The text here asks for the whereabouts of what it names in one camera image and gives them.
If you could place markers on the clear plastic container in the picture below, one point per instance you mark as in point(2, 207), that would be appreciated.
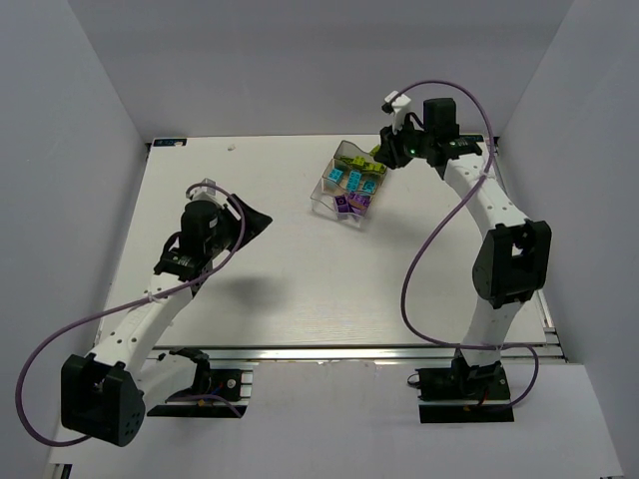
point(332, 202)

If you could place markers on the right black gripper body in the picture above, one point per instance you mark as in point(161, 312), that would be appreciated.
point(394, 148)

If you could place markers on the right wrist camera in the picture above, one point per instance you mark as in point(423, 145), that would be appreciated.
point(398, 106)

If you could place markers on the corner blue label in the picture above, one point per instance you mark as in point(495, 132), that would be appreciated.
point(169, 143)
point(473, 138)

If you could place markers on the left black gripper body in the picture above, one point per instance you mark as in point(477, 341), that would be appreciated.
point(239, 223)

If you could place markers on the small teal lego brick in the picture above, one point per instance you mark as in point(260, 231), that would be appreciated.
point(368, 187)

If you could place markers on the purple 2x4 lego plate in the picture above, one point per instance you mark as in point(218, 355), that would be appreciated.
point(358, 201)

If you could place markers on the green curved lego piece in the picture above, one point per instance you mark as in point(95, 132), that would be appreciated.
point(381, 168)

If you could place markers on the right corner blue label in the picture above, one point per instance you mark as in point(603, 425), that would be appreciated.
point(473, 138)

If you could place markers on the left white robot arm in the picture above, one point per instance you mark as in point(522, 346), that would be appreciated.
point(107, 393)

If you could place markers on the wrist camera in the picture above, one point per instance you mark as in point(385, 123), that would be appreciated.
point(205, 190)
point(398, 106)

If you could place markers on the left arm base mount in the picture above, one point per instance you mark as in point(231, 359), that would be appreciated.
point(219, 389)

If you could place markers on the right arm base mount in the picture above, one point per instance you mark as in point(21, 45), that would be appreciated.
point(442, 400)

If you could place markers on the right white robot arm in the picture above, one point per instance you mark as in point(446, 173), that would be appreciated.
point(513, 259)

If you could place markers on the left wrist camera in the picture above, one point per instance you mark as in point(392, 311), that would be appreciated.
point(205, 190)

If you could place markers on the left corner blue label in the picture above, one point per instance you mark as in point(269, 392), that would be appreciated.
point(169, 143)

